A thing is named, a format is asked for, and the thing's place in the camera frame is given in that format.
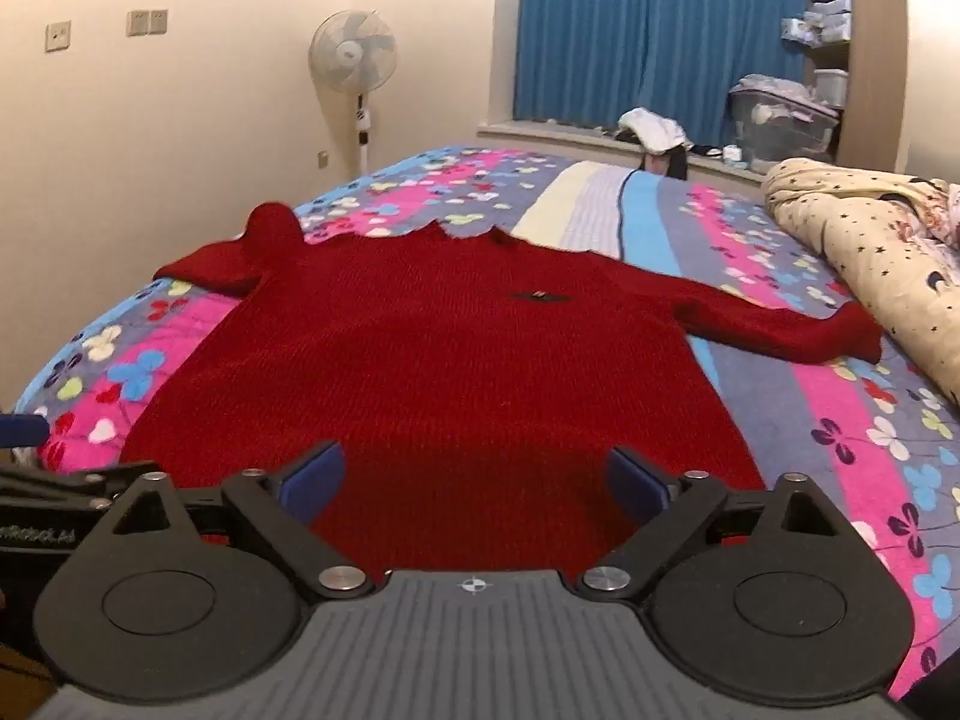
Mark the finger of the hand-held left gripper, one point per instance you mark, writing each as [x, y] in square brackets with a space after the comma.
[22, 432]

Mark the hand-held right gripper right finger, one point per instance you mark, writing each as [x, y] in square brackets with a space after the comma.
[637, 481]

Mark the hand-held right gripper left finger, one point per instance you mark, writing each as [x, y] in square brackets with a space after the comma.
[313, 478]

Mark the red knitted sweater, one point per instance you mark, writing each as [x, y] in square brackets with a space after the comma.
[450, 352]

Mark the white clothes pile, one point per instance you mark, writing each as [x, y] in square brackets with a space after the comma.
[656, 127]

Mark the floral fleece blanket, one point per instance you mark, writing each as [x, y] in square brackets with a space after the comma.
[825, 405]

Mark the cream star print quilt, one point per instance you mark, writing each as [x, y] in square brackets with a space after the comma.
[862, 255]

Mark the black cloth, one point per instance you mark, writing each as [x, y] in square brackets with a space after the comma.
[671, 163]

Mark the clear plastic storage box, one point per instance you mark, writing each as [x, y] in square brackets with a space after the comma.
[784, 127]

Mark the white standing fan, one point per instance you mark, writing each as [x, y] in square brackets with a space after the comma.
[352, 52]

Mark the small clear plastic container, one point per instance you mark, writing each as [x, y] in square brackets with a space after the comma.
[831, 88]

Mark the blue curtain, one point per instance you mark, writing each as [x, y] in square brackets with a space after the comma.
[637, 30]

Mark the wooden shelf unit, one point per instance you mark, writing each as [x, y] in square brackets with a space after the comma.
[874, 52]

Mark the white boxes on shelf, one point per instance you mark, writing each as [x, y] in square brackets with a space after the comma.
[821, 19]

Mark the beige wall switch plate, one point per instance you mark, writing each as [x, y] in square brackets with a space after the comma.
[158, 21]
[58, 37]
[137, 23]

